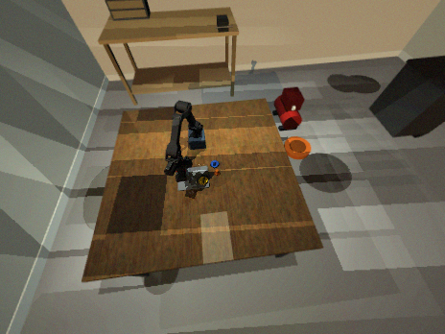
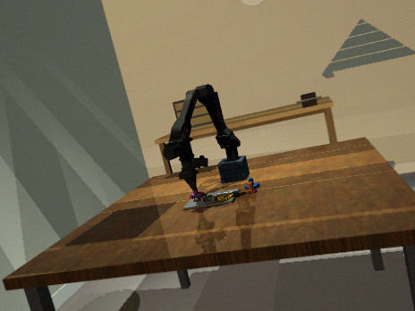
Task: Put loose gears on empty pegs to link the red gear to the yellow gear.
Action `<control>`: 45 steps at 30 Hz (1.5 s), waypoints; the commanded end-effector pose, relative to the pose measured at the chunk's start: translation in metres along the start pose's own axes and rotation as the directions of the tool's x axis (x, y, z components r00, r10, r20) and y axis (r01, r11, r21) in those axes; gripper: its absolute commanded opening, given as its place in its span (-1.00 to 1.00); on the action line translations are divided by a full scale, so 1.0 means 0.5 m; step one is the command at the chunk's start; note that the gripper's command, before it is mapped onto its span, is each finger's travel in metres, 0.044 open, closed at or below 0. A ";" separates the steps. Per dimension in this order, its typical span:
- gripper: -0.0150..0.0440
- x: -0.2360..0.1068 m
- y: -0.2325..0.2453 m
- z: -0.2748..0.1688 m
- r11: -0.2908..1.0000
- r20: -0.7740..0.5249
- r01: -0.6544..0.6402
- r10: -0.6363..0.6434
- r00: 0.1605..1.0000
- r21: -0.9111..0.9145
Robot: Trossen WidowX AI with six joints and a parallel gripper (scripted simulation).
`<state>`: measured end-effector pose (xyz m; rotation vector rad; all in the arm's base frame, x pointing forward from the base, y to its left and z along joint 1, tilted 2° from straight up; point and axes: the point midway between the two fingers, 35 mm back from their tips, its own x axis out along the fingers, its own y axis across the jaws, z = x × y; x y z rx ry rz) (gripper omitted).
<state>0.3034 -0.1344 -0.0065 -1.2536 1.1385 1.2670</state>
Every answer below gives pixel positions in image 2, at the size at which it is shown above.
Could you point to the dark blue gear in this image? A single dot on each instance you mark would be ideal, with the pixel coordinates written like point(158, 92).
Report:
point(255, 185)

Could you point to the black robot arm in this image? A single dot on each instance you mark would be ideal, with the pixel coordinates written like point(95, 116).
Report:
point(179, 141)

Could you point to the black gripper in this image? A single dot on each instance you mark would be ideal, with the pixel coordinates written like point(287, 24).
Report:
point(188, 173)

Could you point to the purple gear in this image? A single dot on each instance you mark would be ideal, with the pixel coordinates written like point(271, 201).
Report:
point(195, 193)

